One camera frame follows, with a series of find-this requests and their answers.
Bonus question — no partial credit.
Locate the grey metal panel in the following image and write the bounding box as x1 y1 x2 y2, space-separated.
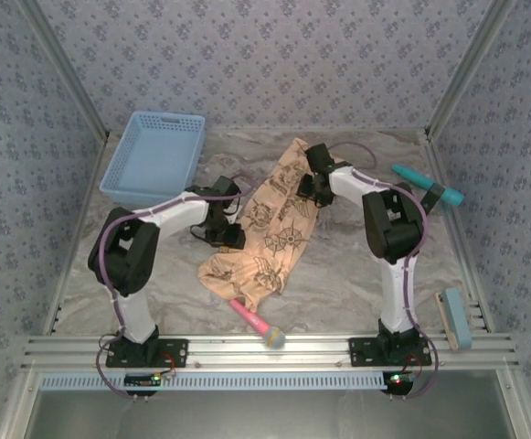
22 388 517 439

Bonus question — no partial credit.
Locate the peach printed t-shirt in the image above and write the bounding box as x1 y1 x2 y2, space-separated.
196 136 321 315

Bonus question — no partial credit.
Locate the pink toy microphone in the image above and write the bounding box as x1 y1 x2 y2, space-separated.
228 297 287 351

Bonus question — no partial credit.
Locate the teal plastic tool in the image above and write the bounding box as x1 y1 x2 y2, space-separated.
391 164 466 207

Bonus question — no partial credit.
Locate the blue brush with wooden handle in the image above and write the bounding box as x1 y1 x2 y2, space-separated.
434 286 473 352

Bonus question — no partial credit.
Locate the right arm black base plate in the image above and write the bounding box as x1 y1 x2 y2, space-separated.
348 337 435 367

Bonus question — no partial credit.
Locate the black rectangular block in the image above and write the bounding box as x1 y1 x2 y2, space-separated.
419 182 444 214

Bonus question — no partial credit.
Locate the aluminium frame side rail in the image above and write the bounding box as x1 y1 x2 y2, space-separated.
424 136 531 439
0 136 111 439

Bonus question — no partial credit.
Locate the aluminium frame post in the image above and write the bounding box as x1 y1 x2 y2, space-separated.
423 0 520 141
17 0 111 142

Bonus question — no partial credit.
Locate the aluminium mounting rail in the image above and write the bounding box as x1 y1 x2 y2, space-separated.
22 333 520 369

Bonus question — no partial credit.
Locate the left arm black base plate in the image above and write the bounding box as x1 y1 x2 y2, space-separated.
104 337 189 369

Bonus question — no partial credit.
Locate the blue plastic basket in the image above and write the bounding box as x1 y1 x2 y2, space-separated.
99 112 207 206

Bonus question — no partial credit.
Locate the white slotted cable duct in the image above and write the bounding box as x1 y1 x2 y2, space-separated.
39 370 388 392

